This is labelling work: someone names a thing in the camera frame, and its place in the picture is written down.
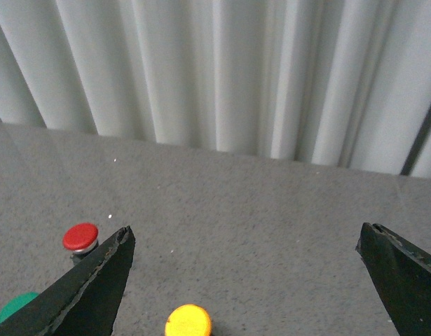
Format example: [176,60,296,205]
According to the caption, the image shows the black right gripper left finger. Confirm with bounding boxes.
[0,226,135,335]

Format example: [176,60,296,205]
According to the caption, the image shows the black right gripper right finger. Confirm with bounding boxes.
[356,223,431,335]

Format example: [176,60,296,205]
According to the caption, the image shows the red push button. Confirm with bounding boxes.
[62,223,99,265]

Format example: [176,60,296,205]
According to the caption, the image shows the green push button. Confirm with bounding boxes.
[0,292,39,324]

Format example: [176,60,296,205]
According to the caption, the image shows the yellow push button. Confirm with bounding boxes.
[164,304,212,336]

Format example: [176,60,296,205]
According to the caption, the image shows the white pleated curtain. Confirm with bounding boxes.
[0,1,431,179]

